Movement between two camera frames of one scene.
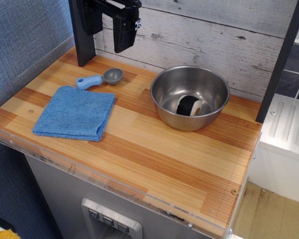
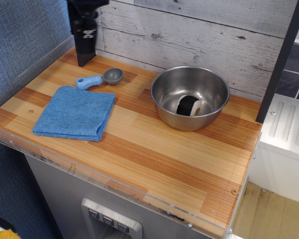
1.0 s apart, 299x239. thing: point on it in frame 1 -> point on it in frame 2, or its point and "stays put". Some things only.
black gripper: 126,21 -> 83,13
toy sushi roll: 188,105 stays put
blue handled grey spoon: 111,76 stays put
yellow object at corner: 7,234 stays put
